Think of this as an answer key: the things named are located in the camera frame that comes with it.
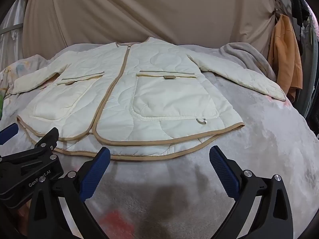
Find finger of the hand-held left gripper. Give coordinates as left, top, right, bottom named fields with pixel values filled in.
left=0, top=123, right=19, bottom=146
left=0, top=127, right=60, bottom=167

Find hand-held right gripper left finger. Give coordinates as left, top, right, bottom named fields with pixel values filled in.
left=28, top=147, right=111, bottom=239

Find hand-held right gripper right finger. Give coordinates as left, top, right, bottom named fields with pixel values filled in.
left=209, top=145, right=294, bottom=239

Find cream quilted jacket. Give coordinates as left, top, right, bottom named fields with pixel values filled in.
left=11, top=37, right=287, bottom=161

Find dark hanging clothes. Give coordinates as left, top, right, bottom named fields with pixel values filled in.
left=290, top=0, right=319, bottom=140

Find grey floral blanket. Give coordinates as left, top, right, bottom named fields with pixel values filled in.
left=0, top=42, right=319, bottom=239

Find white satin curtain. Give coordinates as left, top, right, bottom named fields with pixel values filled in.
left=0, top=0, right=33, bottom=68

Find grey metal bar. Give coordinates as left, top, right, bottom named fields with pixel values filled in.
left=0, top=23, right=24, bottom=34

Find orange hanging garment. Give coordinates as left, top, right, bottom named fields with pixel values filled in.
left=268, top=14, right=303, bottom=102

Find beige draped sheet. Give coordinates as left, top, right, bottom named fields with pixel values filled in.
left=22, top=0, right=277, bottom=58

